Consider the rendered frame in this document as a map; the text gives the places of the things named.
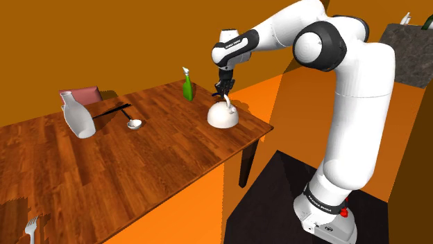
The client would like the white fork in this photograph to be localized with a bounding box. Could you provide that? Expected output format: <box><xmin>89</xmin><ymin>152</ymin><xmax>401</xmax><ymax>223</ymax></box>
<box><xmin>24</xmin><ymin>216</ymin><xmax>40</xmax><ymax>244</ymax></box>

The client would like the white teapot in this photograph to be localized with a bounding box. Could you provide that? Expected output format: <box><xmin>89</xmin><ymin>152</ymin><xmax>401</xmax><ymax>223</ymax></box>
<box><xmin>206</xmin><ymin>94</ymin><xmax>240</xmax><ymax>130</ymax></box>

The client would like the dark robot stand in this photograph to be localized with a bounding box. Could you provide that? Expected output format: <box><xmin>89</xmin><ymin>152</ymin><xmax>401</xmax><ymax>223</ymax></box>
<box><xmin>223</xmin><ymin>150</ymin><xmax>390</xmax><ymax>244</ymax></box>

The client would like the dark stone-topped counter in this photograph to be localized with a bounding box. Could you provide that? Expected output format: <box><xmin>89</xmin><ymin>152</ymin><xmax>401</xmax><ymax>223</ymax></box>
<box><xmin>378</xmin><ymin>12</ymin><xmax>433</xmax><ymax>89</ymax></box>

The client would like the pink chair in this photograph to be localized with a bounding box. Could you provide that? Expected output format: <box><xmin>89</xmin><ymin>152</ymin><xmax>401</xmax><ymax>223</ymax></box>
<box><xmin>58</xmin><ymin>85</ymin><xmax>103</xmax><ymax>107</ymax></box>

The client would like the black-handled white ladle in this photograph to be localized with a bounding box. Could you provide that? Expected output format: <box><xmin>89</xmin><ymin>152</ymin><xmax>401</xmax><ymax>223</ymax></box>
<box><xmin>121</xmin><ymin>108</ymin><xmax>143</xmax><ymax>131</ymax></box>

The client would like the white vase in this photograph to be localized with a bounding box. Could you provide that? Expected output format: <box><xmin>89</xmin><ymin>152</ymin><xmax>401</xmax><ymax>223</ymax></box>
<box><xmin>60</xmin><ymin>90</ymin><xmax>98</xmax><ymax>140</ymax></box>

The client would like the green spray bottle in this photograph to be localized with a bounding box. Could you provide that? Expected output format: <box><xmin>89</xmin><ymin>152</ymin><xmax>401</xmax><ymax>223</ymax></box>
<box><xmin>182</xmin><ymin>66</ymin><xmax>195</xmax><ymax>102</ymax></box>

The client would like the brown wooden table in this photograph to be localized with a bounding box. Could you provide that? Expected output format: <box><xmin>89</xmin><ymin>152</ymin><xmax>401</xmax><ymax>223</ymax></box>
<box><xmin>0</xmin><ymin>78</ymin><xmax>275</xmax><ymax>244</ymax></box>

